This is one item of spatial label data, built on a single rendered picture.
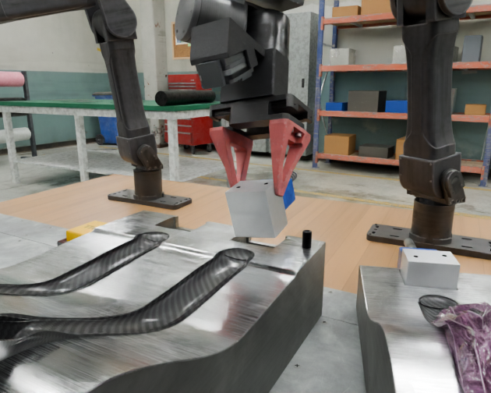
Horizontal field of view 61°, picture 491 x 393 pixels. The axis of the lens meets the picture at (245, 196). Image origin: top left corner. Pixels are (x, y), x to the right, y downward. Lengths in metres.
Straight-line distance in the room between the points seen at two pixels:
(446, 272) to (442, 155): 0.26
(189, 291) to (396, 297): 0.20
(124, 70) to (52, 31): 7.33
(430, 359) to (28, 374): 0.22
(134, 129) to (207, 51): 0.54
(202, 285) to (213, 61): 0.20
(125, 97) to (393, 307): 0.69
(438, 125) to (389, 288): 0.31
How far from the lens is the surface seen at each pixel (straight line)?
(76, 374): 0.21
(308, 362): 0.43
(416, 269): 0.47
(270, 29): 0.49
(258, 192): 0.43
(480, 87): 5.73
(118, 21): 0.90
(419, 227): 0.74
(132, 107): 0.93
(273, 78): 0.44
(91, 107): 4.14
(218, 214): 0.87
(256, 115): 0.44
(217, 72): 0.40
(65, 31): 8.39
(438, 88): 0.68
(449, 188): 0.70
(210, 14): 0.46
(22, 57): 7.89
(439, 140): 0.69
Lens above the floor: 1.05
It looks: 15 degrees down
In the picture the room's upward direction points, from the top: straight up
